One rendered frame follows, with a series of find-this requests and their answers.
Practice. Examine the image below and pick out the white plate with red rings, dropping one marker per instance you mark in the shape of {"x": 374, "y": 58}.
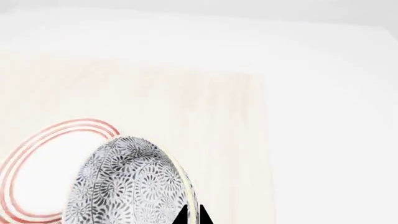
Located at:
{"x": 40, "y": 168}

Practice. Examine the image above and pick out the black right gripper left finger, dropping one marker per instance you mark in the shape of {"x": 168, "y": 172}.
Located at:
{"x": 182, "y": 217}

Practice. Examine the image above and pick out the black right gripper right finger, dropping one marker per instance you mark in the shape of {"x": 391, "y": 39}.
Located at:
{"x": 205, "y": 217}

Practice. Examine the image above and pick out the black floral patterned bowl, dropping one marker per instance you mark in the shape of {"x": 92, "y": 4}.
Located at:
{"x": 130, "y": 182}

